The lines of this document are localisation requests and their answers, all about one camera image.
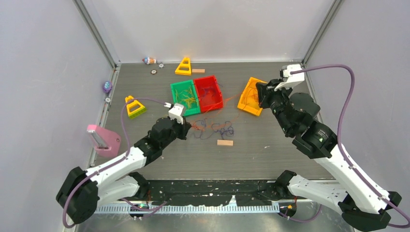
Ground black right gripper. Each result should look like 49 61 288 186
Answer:
256 78 294 134

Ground orange yellow purple cables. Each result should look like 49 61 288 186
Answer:
189 93 254 141

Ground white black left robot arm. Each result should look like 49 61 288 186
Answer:
56 117 192 228

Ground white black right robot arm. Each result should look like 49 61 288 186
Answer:
256 79 401 232

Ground orange plastic bin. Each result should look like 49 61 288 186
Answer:
237 77 267 116

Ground yellow triangular toy block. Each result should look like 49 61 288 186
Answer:
125 95 146 119

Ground green plastic bin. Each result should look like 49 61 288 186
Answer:
170 80 201 116

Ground red plastic bin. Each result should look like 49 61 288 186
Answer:
193 75 224 113

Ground small wooden block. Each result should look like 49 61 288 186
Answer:
191 69 205 74
217 140 234 146

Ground pink toy toaster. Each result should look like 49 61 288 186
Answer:
87 124 121 158

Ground small clown figurine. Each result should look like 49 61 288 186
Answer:
142 57 157 65

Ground purple egg toy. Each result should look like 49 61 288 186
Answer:
102 81 113 94

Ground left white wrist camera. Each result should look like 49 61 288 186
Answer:
164 102 186 124

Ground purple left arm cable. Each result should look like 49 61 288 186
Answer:
62 97 172 228

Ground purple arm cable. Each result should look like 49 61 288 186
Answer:
62 97 172 228
278 64 410 230

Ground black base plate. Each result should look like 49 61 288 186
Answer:
117 179 308 207

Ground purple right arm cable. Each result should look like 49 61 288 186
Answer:
278 64 410 230

